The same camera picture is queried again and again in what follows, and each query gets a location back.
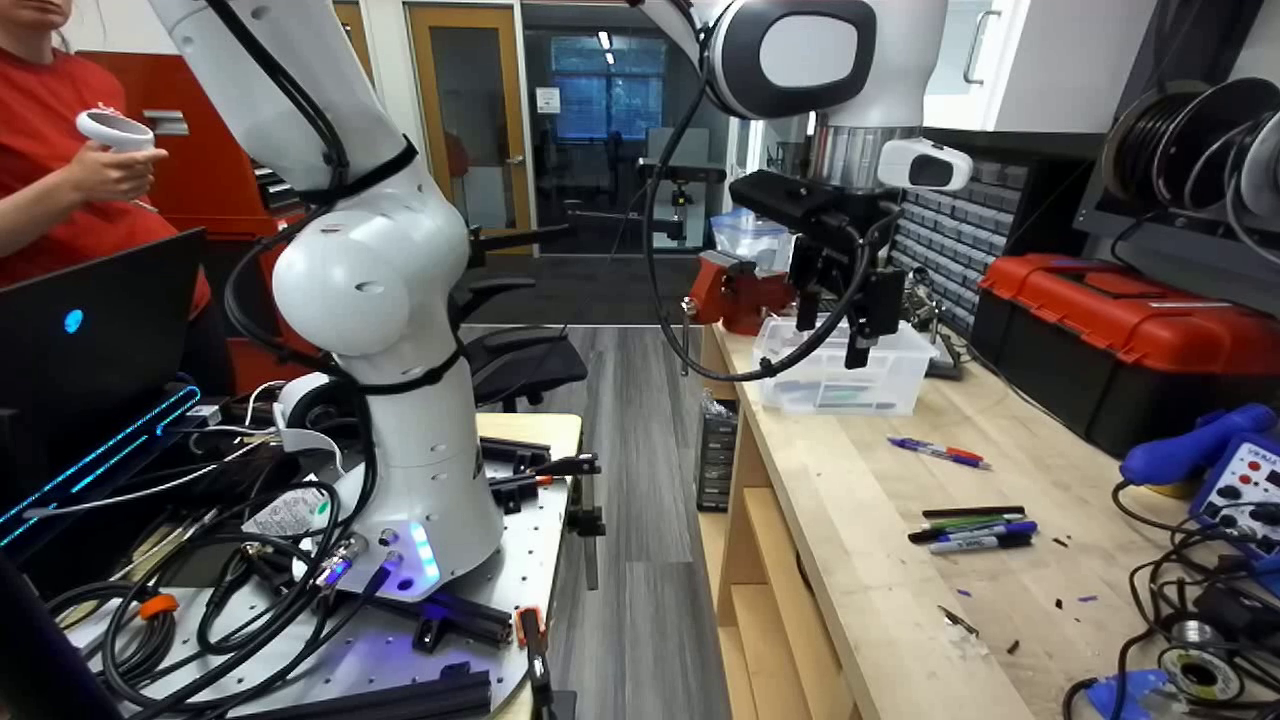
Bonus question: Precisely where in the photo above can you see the small parts drawer cabinet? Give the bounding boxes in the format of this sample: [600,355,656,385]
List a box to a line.
[892,159,1025,335]

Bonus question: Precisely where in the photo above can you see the black laptop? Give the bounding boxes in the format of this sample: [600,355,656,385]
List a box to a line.
[0,231,202,420]

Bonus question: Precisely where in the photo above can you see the person in red shirt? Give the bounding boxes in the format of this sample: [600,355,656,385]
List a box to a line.
[0,0,178,283]

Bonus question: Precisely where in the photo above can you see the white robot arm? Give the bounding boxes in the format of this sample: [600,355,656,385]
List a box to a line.
[149,0,950,603]

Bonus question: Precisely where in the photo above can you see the blue soldering station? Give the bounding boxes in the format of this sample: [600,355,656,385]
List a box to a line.
[1121,402,1280,562]

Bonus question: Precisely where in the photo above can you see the green black marker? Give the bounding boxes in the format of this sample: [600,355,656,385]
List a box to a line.
[908,525,1000,544]

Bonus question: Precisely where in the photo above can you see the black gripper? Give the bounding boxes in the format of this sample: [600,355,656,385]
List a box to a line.
[728,172,905,368]

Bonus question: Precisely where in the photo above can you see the white VR controller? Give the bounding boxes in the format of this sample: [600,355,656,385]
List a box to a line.
[76,107,156,152]

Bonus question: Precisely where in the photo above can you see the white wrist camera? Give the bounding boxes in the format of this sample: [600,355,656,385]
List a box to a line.
[878,141,974,190]

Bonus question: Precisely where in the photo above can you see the red black toolbox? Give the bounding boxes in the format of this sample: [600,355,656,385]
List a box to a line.
[974,250,1280,456]

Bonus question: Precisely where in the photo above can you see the white overhead cabinet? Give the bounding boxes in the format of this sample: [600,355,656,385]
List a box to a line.
[919,0,1161,134]

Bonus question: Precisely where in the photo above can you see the clear lidded container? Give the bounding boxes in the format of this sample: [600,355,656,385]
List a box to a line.
[713,209,794,274]

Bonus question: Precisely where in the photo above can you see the black pen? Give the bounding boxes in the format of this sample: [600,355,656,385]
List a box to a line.
[919,502,1028,520]

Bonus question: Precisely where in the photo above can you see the red bench vise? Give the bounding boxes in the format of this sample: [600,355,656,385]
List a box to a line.
[687,250,794,335]

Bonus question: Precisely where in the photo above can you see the black wire spools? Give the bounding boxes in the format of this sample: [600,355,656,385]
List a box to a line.
[1106,74,1280,211]

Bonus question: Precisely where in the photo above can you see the black office chair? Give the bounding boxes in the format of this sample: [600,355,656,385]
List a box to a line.
[449,274,588,412]

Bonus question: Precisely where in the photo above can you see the blue marker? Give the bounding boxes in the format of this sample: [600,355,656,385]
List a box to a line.
[928,520,1038,554]

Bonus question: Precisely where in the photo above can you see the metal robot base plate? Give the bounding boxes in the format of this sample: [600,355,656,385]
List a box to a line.
[66,471,582,720]

